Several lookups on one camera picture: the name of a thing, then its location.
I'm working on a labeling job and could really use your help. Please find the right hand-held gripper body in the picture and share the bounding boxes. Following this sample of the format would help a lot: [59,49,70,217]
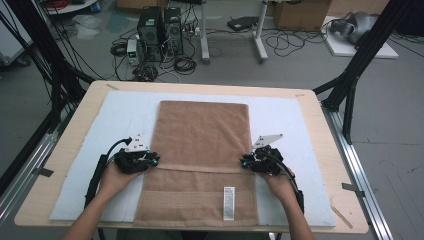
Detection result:
[251,133,285,177]

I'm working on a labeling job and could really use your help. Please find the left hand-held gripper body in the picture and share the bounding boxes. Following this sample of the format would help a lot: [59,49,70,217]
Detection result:
[113,133,151,175]

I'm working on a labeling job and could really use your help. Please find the brown towel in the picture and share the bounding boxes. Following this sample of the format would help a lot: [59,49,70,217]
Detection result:
[133,99,260,228]

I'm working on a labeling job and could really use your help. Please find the person's right hand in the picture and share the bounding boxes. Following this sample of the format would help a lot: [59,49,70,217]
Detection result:
[257,165,298,205]

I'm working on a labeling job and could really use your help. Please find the person's left hand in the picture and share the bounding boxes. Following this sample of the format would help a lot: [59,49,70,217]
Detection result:
[98,160,145,201]

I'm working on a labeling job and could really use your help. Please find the white grid mat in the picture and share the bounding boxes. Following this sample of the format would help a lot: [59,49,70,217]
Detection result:
[49,90,337,228]

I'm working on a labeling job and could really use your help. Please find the white power supply unit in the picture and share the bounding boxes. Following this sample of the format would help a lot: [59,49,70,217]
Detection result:
[126,38,141,67]

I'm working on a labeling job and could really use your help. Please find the grey tape strip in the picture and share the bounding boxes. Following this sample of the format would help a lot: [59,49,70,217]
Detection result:
[341,182,366,198]
[34,167,54,178]

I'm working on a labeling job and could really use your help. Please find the thin wooden stick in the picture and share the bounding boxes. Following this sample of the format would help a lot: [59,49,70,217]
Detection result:
[329,203,354,230]

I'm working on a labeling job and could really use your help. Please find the large black computer tower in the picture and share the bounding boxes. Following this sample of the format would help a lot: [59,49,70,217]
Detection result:
[136,5,165,63]

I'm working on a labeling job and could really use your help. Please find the white floor board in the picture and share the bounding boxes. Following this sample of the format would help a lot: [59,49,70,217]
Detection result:
[321,15,399,60]

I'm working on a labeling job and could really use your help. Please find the black flat box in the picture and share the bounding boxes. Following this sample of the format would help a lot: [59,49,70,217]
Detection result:
[227,15,260,33]

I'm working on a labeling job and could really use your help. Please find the slim black computer tower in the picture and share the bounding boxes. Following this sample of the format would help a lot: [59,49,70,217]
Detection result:
[163,7,184,56]

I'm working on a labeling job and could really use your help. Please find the clear plastic sheet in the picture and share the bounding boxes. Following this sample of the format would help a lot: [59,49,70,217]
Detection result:
[71,13,131,39]

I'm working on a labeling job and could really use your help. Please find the large cardboard box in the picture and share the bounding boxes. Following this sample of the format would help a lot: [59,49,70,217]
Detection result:
[273,0,333,32]

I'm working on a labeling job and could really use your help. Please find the grey helmet-shaped device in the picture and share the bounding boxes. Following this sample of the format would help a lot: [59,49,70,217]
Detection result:
[329,11,379,46]

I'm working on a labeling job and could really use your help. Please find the white round table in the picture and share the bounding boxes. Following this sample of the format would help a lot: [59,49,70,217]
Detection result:
[43,0,99,15]

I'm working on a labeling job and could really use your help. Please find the tangled cable bundle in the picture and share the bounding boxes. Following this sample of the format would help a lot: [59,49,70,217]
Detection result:
[131,64,159,83]

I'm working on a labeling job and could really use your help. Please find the aluminium rail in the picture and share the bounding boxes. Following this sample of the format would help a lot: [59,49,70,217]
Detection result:
[321,103,396,240]
[0,109,73,228]

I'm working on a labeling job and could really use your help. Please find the small coiled black cable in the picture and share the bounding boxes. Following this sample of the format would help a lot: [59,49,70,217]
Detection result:
[109,41,128,58]

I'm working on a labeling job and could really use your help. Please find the loose black floor cables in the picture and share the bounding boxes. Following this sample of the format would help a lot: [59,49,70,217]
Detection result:
[264,28,329,58]

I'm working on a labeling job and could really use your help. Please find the white desk frame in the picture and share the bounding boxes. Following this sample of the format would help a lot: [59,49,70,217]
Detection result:
[199,0,269,65]

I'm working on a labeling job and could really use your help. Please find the black metal frame strut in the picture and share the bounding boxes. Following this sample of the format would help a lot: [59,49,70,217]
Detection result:
[4,0,96,131]
[313,0,421,145]

